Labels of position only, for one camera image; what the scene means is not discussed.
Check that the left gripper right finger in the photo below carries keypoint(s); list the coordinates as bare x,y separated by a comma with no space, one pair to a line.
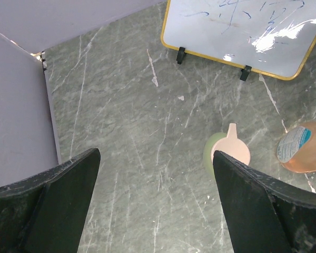
264,214

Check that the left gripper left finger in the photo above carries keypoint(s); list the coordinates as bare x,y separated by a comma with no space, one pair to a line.
47,212

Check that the orange bottle pink cap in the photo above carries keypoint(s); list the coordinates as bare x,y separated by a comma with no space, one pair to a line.
296,150

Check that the green bottle beige cap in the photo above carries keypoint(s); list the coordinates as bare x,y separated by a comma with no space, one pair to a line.
228,143

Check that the small whiteboard on stand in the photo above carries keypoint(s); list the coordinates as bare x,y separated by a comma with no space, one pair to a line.
273,38

